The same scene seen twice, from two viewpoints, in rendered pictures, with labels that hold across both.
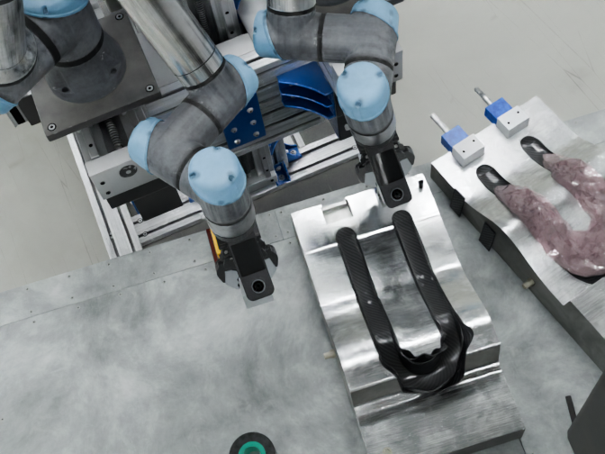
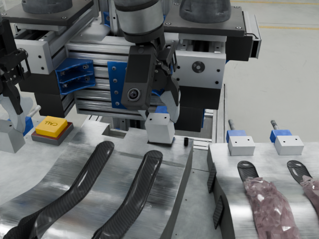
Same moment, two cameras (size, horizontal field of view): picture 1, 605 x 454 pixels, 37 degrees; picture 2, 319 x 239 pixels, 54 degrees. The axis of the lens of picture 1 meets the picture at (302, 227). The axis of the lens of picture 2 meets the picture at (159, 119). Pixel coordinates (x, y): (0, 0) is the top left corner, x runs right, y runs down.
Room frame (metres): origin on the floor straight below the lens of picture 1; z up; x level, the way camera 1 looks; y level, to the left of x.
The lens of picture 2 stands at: (0.32, -0.37, 1.33)
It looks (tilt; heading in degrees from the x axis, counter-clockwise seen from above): 36 degrees down; 22
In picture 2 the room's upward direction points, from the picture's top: straight up
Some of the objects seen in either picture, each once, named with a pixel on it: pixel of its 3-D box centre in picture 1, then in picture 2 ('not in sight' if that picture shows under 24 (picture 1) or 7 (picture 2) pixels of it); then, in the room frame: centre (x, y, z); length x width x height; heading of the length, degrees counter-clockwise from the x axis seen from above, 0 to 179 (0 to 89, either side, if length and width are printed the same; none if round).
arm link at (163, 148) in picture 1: (175, 146); not in sight; (0.78, 0.16, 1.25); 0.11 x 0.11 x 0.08; 43
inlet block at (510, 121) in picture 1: (496, 109); (280, 136); (0.97, -0.42, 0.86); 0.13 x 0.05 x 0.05; 23
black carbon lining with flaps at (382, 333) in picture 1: (403, 295); (97, 199); (0.60, -0.15, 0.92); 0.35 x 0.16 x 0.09; 6
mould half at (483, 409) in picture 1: (401, 315); (91, 223); (0.59, -0.14, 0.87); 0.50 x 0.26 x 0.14; 6
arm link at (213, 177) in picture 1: (218, 185); not in sight; (0.69, 0.11, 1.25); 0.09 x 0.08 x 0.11; 43
